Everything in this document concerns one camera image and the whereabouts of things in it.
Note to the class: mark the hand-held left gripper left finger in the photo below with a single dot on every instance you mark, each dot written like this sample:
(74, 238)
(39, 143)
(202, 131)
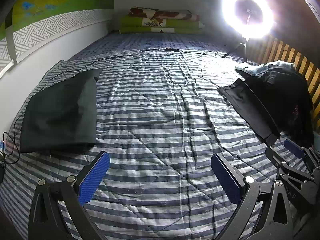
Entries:
(93, 177)

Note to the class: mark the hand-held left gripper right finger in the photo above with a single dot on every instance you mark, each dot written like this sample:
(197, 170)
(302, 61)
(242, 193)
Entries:
(225, 177)

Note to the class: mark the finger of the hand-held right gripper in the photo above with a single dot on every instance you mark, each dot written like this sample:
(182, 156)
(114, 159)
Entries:
(293, 148)
(275, 158)

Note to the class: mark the black pants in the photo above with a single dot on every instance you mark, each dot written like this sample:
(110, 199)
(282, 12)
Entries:
(250, 107)

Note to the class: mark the black shiny jacket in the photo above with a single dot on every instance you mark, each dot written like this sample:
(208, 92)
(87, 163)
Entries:
(282, 92)

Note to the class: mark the folded black garment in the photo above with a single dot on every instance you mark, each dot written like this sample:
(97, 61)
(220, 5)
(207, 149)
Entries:
(60, 110)

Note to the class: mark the light blue cloth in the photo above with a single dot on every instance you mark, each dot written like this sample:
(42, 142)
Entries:
(260, 68)

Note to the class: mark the wooden slatted headboard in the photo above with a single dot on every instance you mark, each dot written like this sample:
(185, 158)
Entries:
(303, 62)

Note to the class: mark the dark device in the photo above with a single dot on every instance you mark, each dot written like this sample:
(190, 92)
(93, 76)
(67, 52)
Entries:
(1, 167)

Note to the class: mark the striped blanket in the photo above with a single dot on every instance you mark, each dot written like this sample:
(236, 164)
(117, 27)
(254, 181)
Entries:
(155, 105)

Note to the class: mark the black tripod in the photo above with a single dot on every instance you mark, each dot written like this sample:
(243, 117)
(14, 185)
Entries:
(243, 42)

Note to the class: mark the black power strip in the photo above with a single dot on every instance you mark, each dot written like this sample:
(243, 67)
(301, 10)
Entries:
(172, 49)

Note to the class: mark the plain green folded blanket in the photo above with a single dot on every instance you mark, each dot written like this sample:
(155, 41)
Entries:
(140, 30)

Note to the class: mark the brown and white folded blanket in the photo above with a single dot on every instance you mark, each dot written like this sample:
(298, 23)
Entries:
(170, 13)

